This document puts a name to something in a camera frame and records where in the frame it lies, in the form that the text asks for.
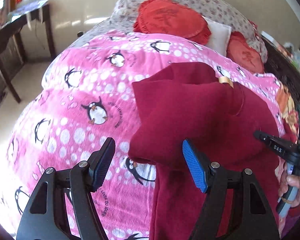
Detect dark red fleece garment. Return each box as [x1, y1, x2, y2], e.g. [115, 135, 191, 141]
[128, 62, 279, 239]

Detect person's right hand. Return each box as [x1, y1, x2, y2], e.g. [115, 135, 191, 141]
[277, 164, 300, 209]

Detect orange floral blanket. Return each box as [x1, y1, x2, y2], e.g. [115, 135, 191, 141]
[275, 82, 300, 143]

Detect dark carved wooden headboard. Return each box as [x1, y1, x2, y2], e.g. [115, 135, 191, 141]
[262, 38, 300, 104]

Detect small red heart cushion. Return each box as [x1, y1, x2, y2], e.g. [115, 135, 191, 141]
[226, 31, 264, 74]

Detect pink penguin blanket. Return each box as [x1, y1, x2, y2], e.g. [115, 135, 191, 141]
[4, 30, 285, 239]

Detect white square pillow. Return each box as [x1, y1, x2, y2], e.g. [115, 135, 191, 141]
[203, 16, 232, 56]

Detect dark wooden side table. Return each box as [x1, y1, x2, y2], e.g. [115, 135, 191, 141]
[0, 0, 56, 103]

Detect large red heart cushion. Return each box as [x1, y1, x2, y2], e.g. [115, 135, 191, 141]
[133, 0, 211, 45]

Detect floral pillow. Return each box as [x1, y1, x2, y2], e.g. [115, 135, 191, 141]
[110, 0, 268, 63]

